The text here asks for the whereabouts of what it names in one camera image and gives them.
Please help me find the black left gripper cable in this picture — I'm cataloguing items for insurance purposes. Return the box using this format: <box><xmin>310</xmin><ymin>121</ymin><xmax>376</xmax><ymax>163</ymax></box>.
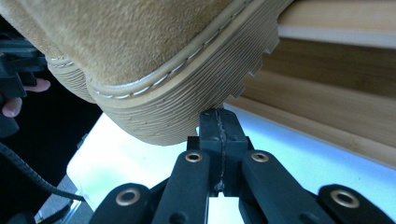
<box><xmin>0</xmin><ymin>141</ymin><xmax>87</xmax><ymax>203</ymax></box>

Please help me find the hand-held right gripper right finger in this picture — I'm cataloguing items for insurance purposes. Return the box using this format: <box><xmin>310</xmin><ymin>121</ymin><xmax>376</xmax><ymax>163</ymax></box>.
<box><xmin>221</xmin><ymin>107</ymin><xmax>250</xmax><ymax>198</ymax></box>

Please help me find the tan suede boot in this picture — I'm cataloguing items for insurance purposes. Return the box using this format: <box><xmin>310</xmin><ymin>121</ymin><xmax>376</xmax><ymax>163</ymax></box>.
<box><xmin>45</xmin><ymin>55</ymin><xmax>97</xmax><ymax>105</ymax></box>
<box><xmin>0</xmin><ymin>0</ymin><xmax>295</xmax><ymax>147</ymax></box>

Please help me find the wooden three-tier shoe rack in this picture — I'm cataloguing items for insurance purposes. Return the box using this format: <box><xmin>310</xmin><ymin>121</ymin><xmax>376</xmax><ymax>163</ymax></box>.
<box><xmin>223</xmin><ymin>0</ymin><xmax>396</xmax><ymax>171</ymax></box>

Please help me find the light blue table mat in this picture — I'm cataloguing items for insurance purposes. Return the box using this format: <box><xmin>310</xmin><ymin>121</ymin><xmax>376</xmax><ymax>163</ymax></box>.
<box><xmin>65</xmin><ymin>103</ymin><xmax>396</xmax><ymax>224</ymax></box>

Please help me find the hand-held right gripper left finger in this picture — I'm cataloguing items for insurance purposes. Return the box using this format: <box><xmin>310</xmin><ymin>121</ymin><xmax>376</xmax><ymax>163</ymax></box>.
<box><xmin>198</xmin><ymin>107</ymin><xmax>224</xmax><ymax>198</ymax></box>

